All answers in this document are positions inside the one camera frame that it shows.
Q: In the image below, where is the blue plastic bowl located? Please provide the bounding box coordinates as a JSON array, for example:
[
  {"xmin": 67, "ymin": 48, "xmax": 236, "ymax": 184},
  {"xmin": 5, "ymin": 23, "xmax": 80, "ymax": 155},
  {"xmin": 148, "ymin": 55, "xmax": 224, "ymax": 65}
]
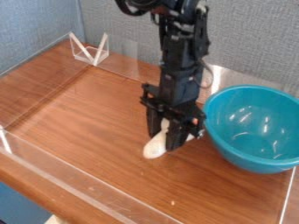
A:
[{"xmin": 203, "ymin": 85, "xmax": 299, "ymax": 174}]

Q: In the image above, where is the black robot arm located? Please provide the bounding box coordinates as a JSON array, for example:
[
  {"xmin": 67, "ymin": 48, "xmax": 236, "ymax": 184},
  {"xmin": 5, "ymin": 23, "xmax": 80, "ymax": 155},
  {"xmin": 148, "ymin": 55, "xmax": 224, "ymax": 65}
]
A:
[{"xmin": 115, "ymin": 0, "xmax": 211, "ymax": 151}]

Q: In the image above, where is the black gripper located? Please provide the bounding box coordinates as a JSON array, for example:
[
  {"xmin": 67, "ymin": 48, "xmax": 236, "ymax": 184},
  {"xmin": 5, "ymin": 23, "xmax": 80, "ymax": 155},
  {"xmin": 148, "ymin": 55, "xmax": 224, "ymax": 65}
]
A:
[{"xmin": 140, "ymin": 66, "xmax": 206, "ymax": 151}]

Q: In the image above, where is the black cable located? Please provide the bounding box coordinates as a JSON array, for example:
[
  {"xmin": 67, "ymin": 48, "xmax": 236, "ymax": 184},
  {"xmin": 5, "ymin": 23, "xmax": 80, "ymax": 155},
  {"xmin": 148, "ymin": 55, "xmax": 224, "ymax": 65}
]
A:
[{"xmin": 198, "ymin": 59, "xmax": 215, "ymax": 89}]

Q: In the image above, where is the clear acrylic barrier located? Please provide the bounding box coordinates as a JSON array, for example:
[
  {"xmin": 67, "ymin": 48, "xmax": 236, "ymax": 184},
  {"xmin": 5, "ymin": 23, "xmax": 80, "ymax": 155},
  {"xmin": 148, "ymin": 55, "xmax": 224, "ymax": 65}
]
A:
[{"xmin": 0, "ymin": 38, "xmax": 299, "ymax": 224}]

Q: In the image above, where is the white toy mushroom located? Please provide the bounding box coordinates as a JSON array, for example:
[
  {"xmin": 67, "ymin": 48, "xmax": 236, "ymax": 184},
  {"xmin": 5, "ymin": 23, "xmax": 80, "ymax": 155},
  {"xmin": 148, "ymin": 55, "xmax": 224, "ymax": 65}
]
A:
[{"xmin": 142, "ymin": 118, "xmax": 196, "ymax": 160}]

